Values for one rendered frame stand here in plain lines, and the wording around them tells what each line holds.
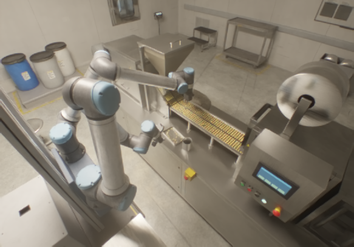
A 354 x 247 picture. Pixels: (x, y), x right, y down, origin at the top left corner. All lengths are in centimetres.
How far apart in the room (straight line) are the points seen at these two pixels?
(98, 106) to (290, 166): 83
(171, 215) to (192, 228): 25
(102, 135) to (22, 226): 99
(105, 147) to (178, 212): 153
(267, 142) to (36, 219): 147
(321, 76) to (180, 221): 180
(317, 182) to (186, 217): 151
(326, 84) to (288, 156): 36
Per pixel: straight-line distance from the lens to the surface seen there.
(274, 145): 99
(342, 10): 474
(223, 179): 149
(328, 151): 120
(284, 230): 148
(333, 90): 101
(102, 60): 124
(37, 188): 170
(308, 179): 95
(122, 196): 105
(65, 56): 438
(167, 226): 216
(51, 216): 153
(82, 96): 71
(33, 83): 445
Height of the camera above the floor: 208
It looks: 42 degrees down
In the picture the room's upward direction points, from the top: straight up
